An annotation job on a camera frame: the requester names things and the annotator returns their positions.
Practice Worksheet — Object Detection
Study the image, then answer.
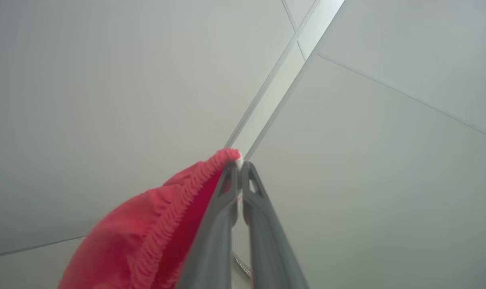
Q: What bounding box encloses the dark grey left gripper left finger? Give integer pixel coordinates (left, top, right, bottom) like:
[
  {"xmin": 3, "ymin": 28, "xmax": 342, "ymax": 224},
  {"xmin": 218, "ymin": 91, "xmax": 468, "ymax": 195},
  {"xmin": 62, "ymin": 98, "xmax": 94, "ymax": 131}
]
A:
[{"xmin": 176, "ymin": 161, "xmax": 239, "ymax": 289}]

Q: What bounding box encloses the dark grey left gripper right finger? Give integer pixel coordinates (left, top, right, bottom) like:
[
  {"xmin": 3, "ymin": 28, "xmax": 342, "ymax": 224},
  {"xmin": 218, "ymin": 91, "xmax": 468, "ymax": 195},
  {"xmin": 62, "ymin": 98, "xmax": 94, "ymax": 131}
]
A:
[{"xmin": 240, "ymin": 161, "xmax": 310, "ymax": 289}]

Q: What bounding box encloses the red white lettered jersey garment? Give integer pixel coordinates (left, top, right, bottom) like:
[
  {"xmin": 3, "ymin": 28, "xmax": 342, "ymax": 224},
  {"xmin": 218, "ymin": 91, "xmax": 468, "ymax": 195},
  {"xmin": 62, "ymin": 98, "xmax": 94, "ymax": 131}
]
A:
[{"xmin": 58, "ymin": 148, "xmax": 243, "ymax": 289}]

